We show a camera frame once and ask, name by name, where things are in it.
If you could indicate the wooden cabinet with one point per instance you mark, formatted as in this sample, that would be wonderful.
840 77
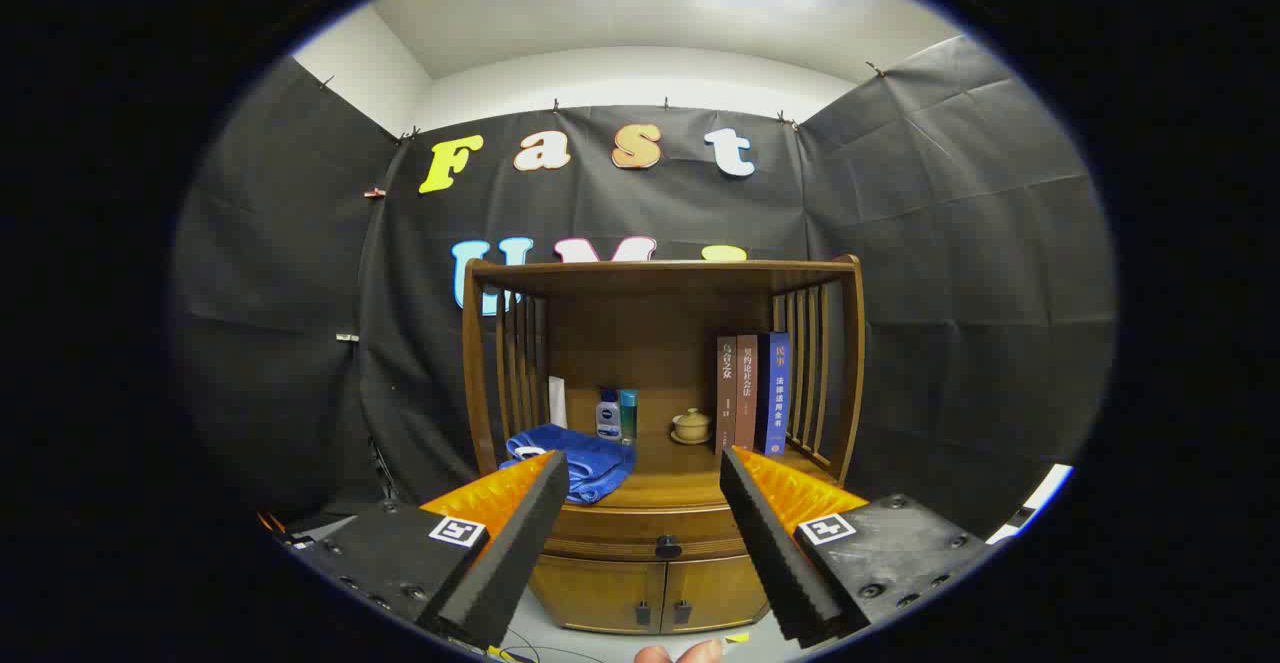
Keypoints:
640 343

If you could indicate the wooden drawer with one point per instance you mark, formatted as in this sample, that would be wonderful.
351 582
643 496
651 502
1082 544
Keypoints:
620 528

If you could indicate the wooden countertop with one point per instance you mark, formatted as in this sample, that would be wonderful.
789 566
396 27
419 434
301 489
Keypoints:
670 473

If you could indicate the reddish brown book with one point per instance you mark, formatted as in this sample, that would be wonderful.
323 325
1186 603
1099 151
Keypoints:
747 393

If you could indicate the wooden cabinet door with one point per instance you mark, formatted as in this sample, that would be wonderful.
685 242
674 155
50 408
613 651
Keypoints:
715 591
600 593

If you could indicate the white tube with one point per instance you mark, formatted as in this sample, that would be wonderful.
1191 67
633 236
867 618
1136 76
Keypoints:
557 403

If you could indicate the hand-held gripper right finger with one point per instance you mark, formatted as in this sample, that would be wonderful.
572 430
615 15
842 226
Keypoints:
775 553

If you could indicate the dark brown book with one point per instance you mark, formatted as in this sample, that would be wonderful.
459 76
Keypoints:
726 393

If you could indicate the black backdrop cloth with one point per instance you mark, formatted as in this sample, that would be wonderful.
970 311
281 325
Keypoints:
900 243

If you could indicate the white and blue lotion bottle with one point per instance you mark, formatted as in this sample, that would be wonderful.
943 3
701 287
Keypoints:
608 421

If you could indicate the beige lidded teacup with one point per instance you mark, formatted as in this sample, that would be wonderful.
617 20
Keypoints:
691 426

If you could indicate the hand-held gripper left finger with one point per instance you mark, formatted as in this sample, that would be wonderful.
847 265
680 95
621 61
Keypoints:
510 553

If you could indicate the teal bottle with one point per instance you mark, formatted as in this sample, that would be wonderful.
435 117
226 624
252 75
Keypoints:
628 415

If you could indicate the folded blue towel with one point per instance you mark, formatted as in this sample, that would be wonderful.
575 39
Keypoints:
595 458

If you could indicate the blue book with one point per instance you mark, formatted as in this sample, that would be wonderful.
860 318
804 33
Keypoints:
777 393

